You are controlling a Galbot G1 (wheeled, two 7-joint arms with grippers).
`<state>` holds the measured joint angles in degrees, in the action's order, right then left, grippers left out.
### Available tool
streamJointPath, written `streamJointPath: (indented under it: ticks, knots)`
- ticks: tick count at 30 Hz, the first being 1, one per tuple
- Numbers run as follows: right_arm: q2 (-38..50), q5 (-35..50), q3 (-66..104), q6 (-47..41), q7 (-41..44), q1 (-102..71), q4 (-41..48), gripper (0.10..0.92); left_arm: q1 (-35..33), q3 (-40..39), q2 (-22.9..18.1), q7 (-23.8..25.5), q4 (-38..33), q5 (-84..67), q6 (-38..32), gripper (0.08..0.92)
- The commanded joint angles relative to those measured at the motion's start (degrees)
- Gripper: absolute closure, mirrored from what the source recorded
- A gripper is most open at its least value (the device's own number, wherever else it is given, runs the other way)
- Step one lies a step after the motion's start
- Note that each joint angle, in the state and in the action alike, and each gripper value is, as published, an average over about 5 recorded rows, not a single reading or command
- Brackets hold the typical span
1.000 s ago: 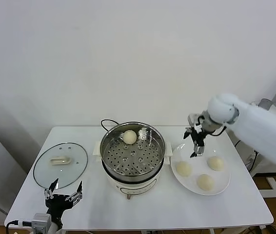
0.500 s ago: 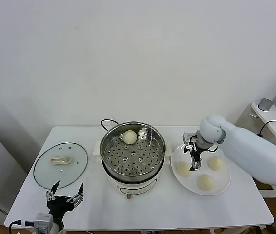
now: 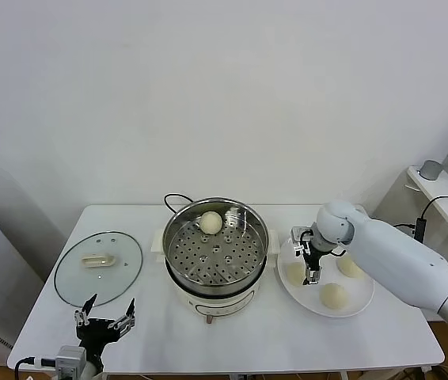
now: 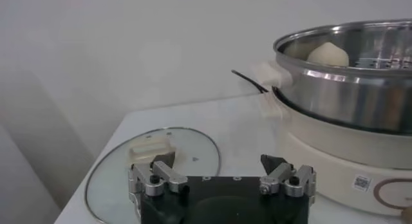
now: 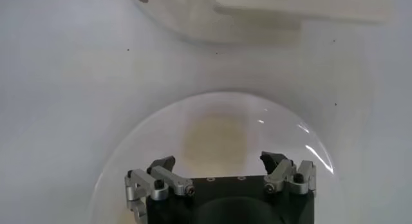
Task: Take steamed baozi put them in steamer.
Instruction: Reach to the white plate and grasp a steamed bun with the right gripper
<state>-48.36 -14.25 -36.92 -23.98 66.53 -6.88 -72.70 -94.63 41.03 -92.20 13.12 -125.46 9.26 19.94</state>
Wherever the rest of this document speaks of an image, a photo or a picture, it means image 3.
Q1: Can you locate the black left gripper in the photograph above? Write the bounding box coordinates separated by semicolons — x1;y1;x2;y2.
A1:
74;292;136;350

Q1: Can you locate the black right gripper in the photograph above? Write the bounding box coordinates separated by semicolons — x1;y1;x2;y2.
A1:
302;241;324;287

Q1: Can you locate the white steamed baozi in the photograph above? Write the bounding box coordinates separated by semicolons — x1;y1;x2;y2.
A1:
336;255;366;280
285;263;305;285
199;211;223;235
318;282;348;309

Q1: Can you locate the glass lid with cream handle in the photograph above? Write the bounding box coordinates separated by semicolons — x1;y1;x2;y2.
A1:
52;231;145;309

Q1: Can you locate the perforated steel steamer basket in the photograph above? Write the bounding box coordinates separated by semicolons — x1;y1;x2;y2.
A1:
161;196;269;296

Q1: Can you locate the white round plate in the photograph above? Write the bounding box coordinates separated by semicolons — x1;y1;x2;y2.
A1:
276;233;375;318

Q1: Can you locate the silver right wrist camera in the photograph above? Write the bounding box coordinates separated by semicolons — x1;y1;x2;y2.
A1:
290;226;313;243

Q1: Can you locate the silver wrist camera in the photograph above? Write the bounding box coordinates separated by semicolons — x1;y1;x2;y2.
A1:
290;226;313;243
55;344;87;376

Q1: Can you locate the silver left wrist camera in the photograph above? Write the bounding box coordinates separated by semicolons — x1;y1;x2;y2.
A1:
55;344;87;376

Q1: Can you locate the black left camera cable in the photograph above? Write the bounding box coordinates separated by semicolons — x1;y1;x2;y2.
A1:
13;355;59;380

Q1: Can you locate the black cable with adapter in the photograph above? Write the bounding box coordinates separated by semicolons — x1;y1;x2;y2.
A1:
396;193;448;246

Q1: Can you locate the black cooker power cable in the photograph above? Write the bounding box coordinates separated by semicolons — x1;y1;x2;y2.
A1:
163;192;193;215

